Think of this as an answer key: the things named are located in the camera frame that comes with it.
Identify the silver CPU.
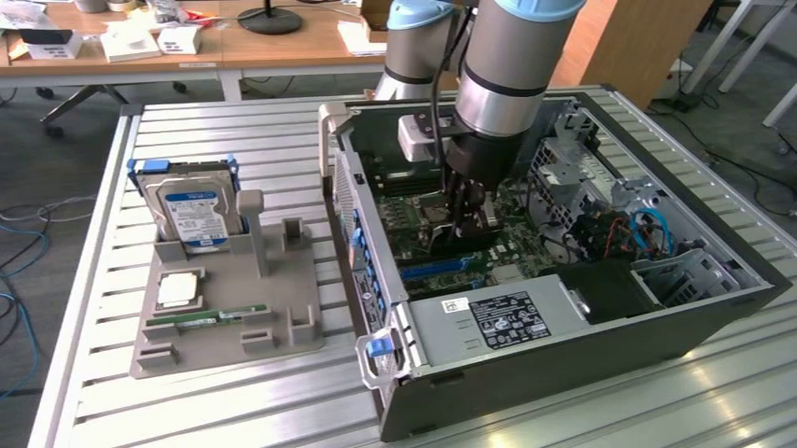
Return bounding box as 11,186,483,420
155,273,204,309

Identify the small metal disk bay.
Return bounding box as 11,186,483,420
631,246,746,308

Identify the white paper stack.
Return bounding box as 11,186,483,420
338,21,388,58

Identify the large metal disk bay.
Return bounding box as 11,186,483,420
527,107,630,234

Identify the brown cardboard box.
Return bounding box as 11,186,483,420
360,0,392,33

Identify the black chair base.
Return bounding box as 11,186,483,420
37,83,131,140

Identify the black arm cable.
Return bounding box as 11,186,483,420
428,0,479,162

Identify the CPU socket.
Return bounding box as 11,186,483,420
415,190,449,225

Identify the grey printed parts rack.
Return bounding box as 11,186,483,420
128,189,328,380

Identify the blue wire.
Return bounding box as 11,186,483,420
627,208,678,257

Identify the grey power supply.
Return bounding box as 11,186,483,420
407,273,590,368

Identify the white box with black lid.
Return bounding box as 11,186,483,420
17,28,84,61

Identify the red wire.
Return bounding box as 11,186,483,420
607,215,634,258

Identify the wooden desk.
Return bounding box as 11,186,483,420
0,0,391,102

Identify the silver chipset heatsink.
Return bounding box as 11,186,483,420
490,266,526,287

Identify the white table frame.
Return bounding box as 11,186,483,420
681,0,797,94

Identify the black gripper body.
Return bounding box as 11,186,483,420
442,132,519,193

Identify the hard disk with blue carrier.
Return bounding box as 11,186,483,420
127,157,246,256

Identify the black lamp base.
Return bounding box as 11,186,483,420
236,0,306,36

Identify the green motherboard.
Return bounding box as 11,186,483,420
363,153,565,300

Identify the green RAM stick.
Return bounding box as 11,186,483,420
145,304,270,329

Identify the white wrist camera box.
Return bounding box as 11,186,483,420
396,114,462,162

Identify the white floor cable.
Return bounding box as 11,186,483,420
0,195,95,224

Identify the blue expansion slot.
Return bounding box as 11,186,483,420
398,258,478,284

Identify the blue floor cable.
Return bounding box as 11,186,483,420
0,223,49,398

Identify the white open box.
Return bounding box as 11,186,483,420
99,21,163,63

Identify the black open PC case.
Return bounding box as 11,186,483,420
316,91,793,443

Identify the wooden cabinet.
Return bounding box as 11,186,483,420
547,0,714,111

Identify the black wire bundle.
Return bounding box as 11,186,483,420
539,212,615,262

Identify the white labelled box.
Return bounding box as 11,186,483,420
156,25,204,56

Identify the black Nvidia graphics card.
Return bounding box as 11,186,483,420
403,222,503,260

